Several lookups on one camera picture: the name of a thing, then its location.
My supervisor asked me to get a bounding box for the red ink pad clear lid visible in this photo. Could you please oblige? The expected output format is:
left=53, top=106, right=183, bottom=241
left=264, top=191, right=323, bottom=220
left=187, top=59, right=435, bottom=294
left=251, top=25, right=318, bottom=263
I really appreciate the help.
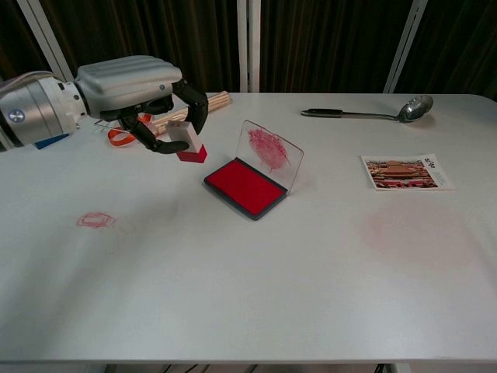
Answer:
left=203, top=119, right=305, bottom=222

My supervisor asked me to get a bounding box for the white frame post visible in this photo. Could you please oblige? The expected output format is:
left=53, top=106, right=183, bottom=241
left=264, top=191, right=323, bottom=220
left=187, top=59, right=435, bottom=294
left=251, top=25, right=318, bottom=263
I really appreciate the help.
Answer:
left=16, top=0, right=79, bottom=83
left=381, top=0, right=429, bottom=95
left=236, top=0, right=262, bottom=94

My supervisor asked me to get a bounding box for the metal ladle black handle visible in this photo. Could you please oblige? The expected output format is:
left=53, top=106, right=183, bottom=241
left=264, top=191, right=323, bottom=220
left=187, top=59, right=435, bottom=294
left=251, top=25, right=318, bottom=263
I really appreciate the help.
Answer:
left=301, top=94, right=435, bottom=124

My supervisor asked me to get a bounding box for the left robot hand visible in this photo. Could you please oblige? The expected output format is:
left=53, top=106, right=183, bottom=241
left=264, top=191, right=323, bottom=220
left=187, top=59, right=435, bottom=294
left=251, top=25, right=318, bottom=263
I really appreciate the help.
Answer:
left=73, top=54, right=211, bottom=155

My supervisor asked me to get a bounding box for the small clear rectangular frame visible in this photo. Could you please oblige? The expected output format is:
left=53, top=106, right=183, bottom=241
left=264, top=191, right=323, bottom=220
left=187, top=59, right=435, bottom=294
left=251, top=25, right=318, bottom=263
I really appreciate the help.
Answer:
left=92, top=118, right=122, bottom=131

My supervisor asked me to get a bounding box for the black pleated curtain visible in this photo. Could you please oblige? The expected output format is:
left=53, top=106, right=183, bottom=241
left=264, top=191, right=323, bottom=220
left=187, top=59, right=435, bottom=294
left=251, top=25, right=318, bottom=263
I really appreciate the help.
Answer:
left=0, top=0, right=497, bottom=98

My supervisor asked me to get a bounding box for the white block with red end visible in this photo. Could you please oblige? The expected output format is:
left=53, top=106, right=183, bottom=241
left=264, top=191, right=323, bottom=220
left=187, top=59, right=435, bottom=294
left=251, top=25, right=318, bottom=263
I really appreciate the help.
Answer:
left=167, top=120, right=208, bottom=164

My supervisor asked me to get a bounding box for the palace photo postcard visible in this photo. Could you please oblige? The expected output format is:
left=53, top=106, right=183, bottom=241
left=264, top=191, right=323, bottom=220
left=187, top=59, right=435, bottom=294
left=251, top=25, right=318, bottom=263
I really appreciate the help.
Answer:
left=360, top=153, right=459, bottom=193

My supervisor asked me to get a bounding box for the blue plastic block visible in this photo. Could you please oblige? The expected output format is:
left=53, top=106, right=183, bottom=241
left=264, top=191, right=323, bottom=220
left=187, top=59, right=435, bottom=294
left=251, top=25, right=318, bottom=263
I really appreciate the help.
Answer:
left=33, top=133, right=71, bottom=151

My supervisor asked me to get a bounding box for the folded wooden fan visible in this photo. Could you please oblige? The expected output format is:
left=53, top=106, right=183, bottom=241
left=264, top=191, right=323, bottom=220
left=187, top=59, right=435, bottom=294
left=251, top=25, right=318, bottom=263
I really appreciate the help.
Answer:
left=150, top=90, right=233, bottom=137

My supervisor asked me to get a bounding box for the orange ribbon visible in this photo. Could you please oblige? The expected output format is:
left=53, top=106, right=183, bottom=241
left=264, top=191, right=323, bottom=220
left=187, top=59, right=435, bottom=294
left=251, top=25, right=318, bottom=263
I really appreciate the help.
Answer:
left=107, top=113, right=153, bottom=148

